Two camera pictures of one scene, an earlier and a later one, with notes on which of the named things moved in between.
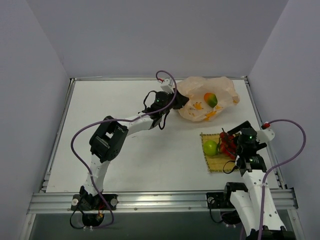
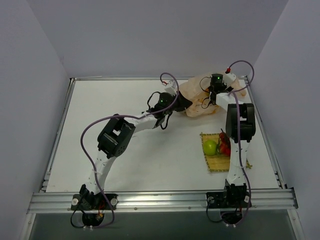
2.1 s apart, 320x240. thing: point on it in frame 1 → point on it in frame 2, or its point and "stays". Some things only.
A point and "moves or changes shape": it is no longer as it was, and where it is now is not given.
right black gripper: (238, 127) → (213, 97)
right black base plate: (218, 200) stays
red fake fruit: (228, 145) stays
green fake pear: (210, 148) stays
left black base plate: (86, 202) stays
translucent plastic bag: (206, 98) moves or changes shape
